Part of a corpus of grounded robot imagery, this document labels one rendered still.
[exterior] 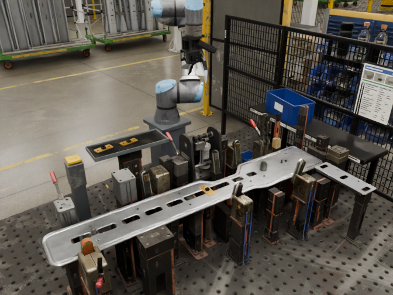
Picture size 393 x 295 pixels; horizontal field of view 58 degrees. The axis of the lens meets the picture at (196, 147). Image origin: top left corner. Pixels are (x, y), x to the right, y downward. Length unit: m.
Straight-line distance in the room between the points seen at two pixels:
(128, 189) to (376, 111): 1.37
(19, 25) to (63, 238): 6.98
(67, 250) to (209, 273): 0.63
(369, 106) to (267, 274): 1.07
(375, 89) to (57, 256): 1.72
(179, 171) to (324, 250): 0.79
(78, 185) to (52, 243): 0.33
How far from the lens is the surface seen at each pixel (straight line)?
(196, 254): 1.75
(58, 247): 1.45
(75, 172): 1.66
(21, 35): 8.22
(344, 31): 2.30
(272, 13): 3.98
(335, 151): 1.97
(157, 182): 1.62
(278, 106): 2.35
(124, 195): 1.58
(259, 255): 1.78
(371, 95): 2.16
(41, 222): 2.10
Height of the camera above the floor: 1.94
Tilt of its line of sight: 28 degrees down
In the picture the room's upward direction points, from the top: straight up
